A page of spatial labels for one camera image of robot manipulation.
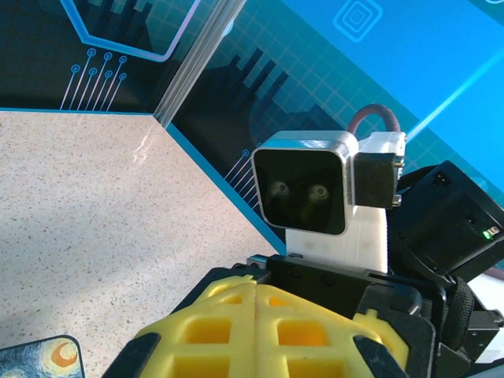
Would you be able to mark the aluminium frame post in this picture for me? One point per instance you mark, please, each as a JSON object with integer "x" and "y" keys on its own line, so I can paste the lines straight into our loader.
{"x": 197, "y": 59}

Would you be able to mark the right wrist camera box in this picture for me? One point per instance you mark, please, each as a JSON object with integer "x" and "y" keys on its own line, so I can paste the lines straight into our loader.
{"x": 301, "y": 189}

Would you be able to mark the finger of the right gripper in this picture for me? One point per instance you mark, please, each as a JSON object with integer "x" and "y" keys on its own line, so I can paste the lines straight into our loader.
{"x": 413, "y": 334}
{"x": 197, "y": 289}

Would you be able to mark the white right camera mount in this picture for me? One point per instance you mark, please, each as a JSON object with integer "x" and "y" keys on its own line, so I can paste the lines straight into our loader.
{"x": 346, "y": 248}

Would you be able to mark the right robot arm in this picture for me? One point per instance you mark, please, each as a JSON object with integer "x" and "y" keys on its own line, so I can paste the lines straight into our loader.
{"x": 494, "y": 291}

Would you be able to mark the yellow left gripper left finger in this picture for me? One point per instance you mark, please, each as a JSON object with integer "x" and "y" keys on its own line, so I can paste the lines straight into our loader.
{"x": 232, "y": 327}

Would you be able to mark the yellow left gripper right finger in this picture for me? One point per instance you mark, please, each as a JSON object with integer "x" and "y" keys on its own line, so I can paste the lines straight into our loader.
{"x": 338, "y": 342}

